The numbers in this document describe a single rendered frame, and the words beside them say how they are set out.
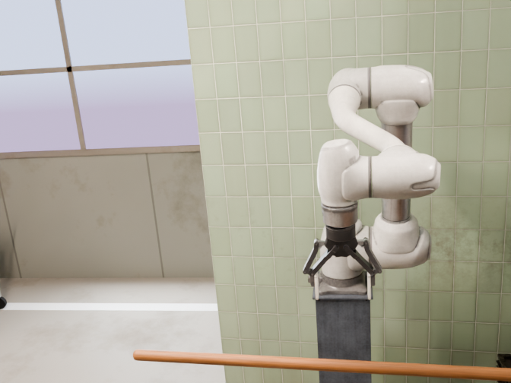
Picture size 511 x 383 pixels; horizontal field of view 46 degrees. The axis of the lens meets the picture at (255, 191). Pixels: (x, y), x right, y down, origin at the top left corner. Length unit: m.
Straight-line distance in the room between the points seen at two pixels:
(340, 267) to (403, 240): 0.25
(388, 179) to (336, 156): 0.13
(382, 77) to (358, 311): 0.87
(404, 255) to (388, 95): 0.60
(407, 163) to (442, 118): 1.14
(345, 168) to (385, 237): 0.78
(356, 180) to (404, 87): 0.56
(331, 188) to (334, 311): 0.92
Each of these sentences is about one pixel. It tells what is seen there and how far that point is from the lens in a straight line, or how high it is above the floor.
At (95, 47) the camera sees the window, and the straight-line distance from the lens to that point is 4.44.
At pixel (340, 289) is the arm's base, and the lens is 2.28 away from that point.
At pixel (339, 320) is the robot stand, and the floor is 0.90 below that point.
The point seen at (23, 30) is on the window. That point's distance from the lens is 4.65.
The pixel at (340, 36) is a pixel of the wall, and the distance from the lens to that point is 2.53.
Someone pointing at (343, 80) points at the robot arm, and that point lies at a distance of 1.93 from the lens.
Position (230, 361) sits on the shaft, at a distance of 1.62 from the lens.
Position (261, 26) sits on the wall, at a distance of 2.57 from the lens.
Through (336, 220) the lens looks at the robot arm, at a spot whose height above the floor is 1.54.
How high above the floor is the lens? 2.10
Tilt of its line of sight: 19 degrees down
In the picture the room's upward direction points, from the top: 5 degrees counter-clockwise
